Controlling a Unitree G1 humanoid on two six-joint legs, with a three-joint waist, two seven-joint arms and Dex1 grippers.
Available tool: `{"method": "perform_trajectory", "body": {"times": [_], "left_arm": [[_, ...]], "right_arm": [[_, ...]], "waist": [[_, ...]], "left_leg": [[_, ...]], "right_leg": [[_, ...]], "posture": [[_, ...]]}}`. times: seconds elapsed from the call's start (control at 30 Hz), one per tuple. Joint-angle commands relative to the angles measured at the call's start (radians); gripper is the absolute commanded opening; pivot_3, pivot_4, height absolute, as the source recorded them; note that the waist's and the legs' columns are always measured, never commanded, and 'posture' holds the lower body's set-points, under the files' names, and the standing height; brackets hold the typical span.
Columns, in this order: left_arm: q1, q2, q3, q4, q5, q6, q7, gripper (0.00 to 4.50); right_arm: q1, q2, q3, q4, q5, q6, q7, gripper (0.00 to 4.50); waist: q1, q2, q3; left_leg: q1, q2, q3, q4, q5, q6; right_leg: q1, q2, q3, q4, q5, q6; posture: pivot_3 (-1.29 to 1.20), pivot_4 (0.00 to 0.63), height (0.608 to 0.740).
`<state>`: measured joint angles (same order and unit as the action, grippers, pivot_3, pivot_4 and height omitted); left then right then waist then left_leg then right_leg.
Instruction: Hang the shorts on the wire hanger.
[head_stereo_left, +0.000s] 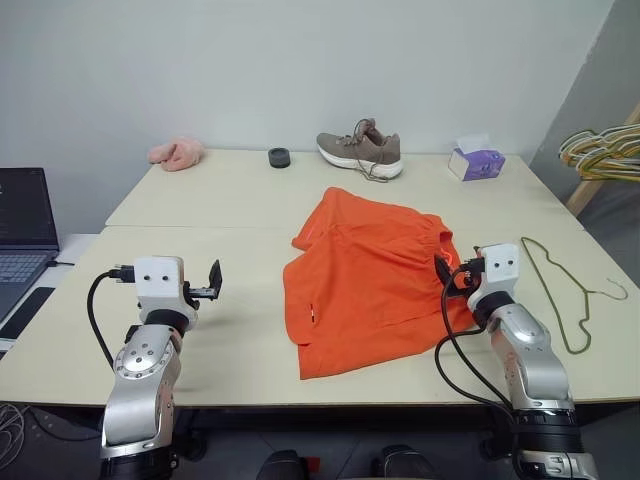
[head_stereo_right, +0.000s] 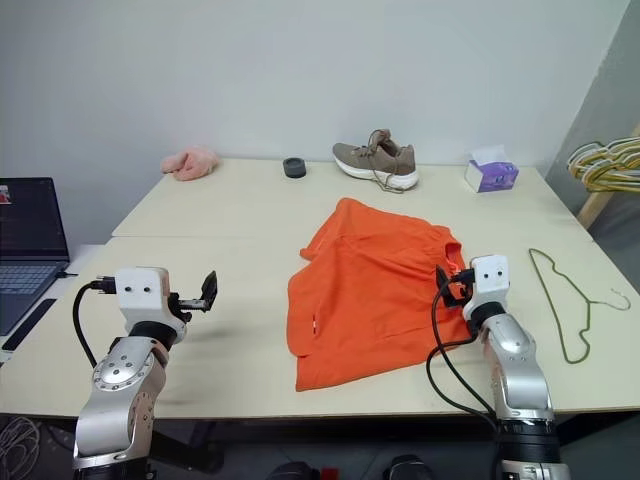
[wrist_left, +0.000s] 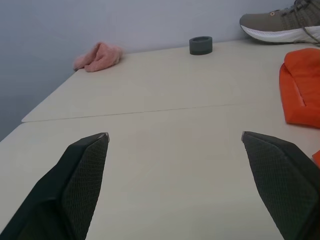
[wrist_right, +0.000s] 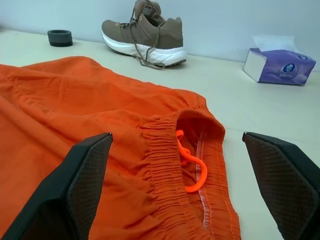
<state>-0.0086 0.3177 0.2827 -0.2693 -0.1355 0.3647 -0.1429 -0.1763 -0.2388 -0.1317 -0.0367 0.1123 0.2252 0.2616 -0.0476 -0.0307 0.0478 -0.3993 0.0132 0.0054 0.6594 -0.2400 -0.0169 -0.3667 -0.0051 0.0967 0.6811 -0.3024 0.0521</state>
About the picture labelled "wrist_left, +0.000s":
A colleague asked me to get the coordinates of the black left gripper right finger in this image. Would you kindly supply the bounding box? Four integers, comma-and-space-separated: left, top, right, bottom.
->
240, 130, 320, 240

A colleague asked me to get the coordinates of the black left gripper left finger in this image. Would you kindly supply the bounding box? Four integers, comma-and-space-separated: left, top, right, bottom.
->
0, 132, 111, 240

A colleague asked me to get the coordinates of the orange hooded garment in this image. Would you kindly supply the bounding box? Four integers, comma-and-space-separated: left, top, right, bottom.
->
278, 47, 320, 167

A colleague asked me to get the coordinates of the grey-brown sneaker with white sole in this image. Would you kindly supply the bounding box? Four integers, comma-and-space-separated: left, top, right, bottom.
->
239, 0, 320, 48

